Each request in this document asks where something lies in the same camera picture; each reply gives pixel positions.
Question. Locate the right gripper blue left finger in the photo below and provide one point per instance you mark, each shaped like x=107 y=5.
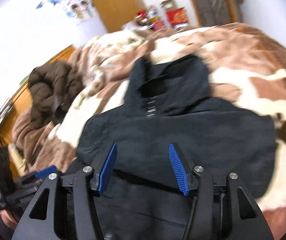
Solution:
x=103 y=165

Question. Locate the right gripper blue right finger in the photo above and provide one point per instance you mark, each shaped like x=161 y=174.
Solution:
x=182 y=168

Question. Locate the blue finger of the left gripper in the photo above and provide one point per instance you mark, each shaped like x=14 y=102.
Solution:
x=41 y=174

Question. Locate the black padded jacket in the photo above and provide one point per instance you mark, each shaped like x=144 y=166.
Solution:
x=167 y=103

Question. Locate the person's left hand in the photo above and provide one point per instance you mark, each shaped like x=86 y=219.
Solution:
x=8 y=219

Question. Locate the wooden headboard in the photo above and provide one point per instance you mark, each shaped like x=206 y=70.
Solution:
x=20 y=101

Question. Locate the brown puffer coat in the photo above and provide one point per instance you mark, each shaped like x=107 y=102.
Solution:
x=53 y=87

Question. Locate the brown and cream plush blanket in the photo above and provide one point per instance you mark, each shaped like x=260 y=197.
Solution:
x=246 y=67

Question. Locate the red gift box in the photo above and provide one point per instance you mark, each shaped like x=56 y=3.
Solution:
x=177 y=17

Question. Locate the cardboard box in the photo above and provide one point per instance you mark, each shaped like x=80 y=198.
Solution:
x=169 y=5

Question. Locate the wooden framed door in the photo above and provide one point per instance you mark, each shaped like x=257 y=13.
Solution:
x=217 y=12

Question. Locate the cartoon wall sticker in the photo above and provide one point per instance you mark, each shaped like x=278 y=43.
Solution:
x=80 y=10

